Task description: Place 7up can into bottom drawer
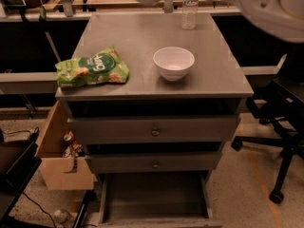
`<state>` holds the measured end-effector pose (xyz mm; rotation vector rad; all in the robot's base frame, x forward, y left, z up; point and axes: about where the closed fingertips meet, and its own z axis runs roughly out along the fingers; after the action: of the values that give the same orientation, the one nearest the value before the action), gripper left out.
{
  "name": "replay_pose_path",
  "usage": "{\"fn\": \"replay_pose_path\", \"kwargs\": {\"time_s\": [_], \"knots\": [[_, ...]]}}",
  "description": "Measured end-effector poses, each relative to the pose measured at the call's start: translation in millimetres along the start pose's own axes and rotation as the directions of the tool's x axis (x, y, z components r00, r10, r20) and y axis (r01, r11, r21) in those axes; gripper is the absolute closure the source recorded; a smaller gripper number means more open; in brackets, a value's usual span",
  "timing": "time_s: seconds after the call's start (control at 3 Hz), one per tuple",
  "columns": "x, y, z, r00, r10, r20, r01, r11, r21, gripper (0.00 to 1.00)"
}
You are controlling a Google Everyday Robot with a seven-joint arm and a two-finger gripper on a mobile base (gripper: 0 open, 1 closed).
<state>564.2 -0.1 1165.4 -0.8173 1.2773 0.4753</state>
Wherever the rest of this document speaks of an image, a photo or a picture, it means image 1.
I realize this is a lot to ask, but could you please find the grey drawer cabinet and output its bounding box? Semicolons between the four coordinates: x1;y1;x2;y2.
55;11;255;183

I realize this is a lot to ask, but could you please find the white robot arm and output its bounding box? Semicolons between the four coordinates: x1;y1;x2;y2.
205;0;304;43

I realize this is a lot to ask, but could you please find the clear plastic water bottle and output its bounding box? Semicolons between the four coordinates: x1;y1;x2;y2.
181;0;199;29

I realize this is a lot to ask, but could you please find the black office chair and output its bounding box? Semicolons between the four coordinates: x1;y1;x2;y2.
231;43;304;205

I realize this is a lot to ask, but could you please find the grey drawer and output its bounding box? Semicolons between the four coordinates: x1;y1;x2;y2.
99;172;222;228
86;152;221;174
67;115;240;145

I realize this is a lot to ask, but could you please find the red can in box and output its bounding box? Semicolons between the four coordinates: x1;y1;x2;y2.
63;133;75;145

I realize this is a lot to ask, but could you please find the bottom grey drawer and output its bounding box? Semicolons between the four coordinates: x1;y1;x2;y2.
99;172;222;228

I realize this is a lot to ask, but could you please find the black cart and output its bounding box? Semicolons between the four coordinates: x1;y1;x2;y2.
0;128;41;228

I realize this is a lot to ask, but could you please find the plastic bottle on floor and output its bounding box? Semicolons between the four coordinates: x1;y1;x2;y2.
54;209;74;228

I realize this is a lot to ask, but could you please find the cardboard box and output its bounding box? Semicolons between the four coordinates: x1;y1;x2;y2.
36;102;94;190

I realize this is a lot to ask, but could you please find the black floor cable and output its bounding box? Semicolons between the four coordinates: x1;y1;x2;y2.
21;191;59;228

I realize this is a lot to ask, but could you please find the top grey drawer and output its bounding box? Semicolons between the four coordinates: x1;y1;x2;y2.
67;115;240;145

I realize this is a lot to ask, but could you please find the green snack chip bag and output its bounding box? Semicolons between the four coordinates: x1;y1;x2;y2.
55;47;129;87

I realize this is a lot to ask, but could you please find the white bowl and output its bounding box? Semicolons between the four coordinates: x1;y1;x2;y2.
153;47;195;82

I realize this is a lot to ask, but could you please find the middle grey drawer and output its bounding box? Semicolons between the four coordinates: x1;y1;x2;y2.
86;152;221;174

